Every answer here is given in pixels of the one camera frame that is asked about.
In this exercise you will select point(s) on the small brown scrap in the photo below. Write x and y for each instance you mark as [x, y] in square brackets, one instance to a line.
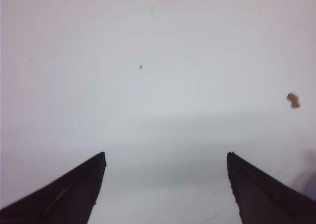
[294, 99]

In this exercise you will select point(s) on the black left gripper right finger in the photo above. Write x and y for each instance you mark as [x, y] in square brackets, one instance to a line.
[261, 199]

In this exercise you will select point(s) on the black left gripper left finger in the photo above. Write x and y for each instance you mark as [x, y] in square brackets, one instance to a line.
[67, 200]

